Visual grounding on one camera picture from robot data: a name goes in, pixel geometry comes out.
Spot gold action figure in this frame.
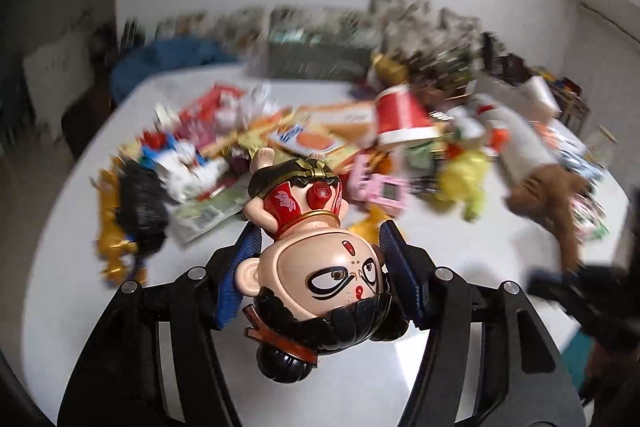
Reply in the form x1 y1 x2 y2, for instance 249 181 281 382
93 157 148 286

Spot big-head cartoon doll figurine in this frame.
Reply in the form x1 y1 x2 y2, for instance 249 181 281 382
234 147 408 384

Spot brown and white plush toy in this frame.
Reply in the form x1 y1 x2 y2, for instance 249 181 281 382
469 93 588 271

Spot black plastic bag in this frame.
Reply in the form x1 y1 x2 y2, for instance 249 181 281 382
116 160 168 256

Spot yellow green plush toy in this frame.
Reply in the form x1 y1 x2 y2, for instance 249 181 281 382
435 150 490 222

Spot pink handheld game console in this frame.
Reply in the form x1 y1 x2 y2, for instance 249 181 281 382
347 154 409 217

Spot red paper cup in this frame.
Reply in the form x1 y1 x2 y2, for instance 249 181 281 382
374 84 439 150

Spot orange snack packet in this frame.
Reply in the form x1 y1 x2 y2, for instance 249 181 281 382
268 124 345 156

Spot blue cloth on sofa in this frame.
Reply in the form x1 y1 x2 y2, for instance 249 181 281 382
110 37 239 104

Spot floral sofa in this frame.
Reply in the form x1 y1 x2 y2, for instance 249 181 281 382
155 0 482 56

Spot green gift box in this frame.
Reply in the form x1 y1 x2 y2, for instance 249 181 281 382
267 31 376 81

